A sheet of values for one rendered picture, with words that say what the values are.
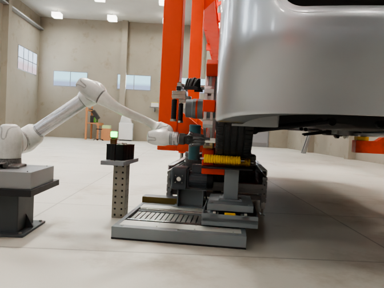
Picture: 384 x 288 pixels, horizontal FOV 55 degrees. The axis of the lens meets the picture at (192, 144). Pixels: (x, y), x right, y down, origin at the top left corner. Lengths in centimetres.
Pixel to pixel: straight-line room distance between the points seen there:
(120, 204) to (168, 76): 111
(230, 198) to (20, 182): 134
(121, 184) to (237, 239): 104
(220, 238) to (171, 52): 159
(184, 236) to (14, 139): 122
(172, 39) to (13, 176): 163
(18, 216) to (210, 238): 119
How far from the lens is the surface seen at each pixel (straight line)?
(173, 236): 233
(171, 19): 322
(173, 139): 239
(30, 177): 238
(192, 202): 307
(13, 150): 259
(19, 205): 256
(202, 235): 231
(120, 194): 291
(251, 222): 244
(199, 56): 510
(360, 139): 526
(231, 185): 259
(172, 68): 313
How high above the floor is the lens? 69
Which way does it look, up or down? 2 degrees down
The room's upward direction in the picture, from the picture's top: 3 degrees clockwise
